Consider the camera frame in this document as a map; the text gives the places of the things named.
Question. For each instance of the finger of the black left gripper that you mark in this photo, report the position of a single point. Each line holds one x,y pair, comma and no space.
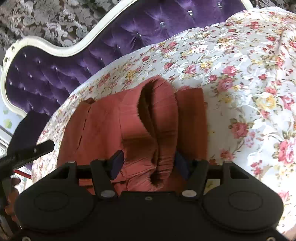
23,157

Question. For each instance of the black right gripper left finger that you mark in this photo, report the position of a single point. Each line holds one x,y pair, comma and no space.
98,175

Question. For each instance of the purple tufted velvet headboard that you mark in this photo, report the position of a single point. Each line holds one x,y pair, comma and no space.
38,77

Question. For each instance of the floral quilted bedspread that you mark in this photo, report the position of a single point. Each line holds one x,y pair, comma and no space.
246,68

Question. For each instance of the rust red pants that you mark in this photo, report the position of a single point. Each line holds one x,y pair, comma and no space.
150,123

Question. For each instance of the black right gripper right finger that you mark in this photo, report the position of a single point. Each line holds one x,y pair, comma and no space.
198,172

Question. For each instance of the brown silver damask curtain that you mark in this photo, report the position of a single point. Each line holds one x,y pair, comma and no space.
61,22

